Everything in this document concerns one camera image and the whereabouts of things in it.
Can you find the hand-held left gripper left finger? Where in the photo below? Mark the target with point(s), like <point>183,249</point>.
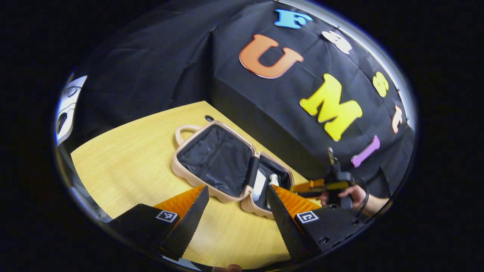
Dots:
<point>189,226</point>

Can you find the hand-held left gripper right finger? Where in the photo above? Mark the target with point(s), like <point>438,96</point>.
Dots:
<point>287,226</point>

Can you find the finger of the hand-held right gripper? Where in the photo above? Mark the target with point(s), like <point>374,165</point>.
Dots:
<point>308,195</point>
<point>306,186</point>

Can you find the white pump bottle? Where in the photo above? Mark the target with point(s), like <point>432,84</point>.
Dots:
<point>274,180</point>

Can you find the white tube bottle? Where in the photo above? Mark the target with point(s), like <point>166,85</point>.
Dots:
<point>259,185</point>

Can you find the beige suitcase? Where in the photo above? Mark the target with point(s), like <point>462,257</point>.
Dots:
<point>215,158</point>

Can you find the black round table grommet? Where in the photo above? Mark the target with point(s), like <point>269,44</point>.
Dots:
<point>209,118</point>

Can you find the white equipment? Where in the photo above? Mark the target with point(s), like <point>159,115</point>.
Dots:
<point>70,105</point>

